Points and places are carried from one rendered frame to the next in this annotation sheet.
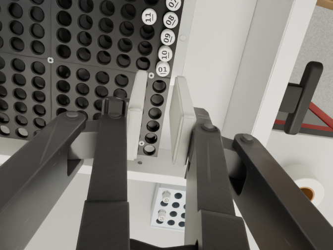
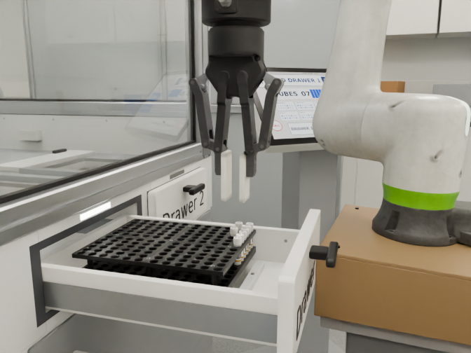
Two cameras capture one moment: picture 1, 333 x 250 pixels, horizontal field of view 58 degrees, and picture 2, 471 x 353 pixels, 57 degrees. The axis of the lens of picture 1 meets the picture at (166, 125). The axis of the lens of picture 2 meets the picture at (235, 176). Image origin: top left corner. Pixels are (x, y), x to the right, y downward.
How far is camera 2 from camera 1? 68 cm
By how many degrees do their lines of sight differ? 105
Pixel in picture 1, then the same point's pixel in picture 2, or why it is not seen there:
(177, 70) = (247, 284)
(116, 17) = (216, 234)
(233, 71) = not seen: hidden behind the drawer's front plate
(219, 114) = not seen: hidden behind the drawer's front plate
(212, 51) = (274, 287)
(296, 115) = (328, 252)
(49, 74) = (166, 243)
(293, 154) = not seen: outside the picture
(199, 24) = (265, 278)
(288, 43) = (307, 223)
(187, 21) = (256, 270)
